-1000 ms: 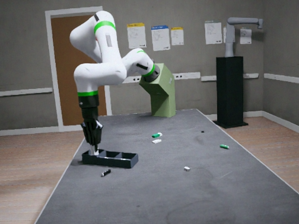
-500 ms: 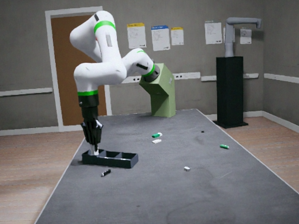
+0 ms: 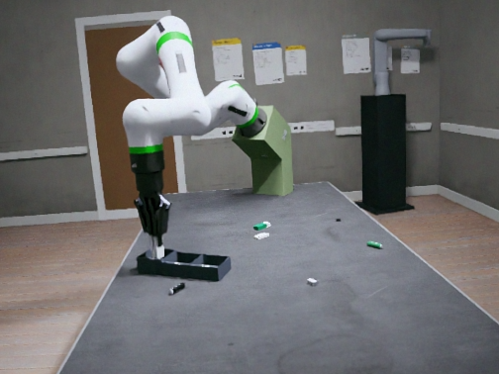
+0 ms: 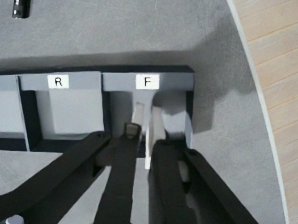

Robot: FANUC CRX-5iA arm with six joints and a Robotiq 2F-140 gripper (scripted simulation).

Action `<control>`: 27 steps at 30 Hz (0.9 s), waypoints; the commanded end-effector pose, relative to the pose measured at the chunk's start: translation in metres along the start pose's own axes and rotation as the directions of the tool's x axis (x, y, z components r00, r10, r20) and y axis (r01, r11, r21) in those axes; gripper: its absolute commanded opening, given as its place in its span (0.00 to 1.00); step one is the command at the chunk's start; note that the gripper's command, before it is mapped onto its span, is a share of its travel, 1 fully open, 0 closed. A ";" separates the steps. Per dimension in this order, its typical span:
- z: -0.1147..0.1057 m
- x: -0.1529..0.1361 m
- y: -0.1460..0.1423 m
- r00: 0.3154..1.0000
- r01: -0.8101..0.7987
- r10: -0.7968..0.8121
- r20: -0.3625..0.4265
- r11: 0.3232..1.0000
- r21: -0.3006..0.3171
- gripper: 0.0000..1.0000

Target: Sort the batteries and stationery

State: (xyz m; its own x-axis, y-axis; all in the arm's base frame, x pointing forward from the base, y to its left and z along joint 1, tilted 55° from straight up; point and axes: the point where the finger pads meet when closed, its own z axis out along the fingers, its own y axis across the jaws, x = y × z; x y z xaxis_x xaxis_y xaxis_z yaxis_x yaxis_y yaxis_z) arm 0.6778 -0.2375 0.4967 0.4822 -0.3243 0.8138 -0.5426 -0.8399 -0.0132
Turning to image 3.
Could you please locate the green and white eraser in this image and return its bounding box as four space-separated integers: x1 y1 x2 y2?
253 222 270 231

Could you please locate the green aa battery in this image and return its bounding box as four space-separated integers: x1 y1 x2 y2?
367 241 383 249

